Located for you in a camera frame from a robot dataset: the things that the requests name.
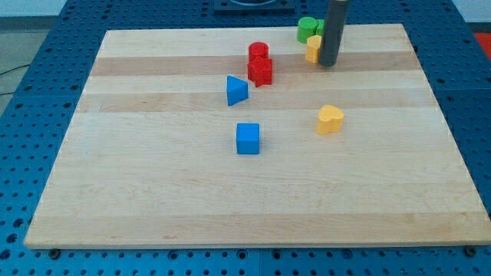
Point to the yellow heart block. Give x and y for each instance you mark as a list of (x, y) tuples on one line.
[(330, 120)]

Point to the yellow hexagon block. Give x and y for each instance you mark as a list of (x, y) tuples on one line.
[(313, 49)]

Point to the blue cube block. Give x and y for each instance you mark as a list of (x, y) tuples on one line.
[(247, 138)]

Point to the blue triangle block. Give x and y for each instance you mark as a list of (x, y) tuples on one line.
[(237, 90)]

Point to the red star block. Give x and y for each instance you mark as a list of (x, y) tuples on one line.
[(260, 71)]

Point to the red cylinder block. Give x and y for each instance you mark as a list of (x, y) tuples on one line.
[(258, 49)]

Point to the light wooden board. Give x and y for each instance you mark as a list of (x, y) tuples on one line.
[(149, 159)]

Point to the green cylinder block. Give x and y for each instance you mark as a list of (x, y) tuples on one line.
[(306, 28)]

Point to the green block behind rod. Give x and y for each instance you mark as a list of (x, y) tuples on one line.
[(320, 27)]

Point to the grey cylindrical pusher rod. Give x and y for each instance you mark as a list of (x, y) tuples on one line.
[(335, 19)]

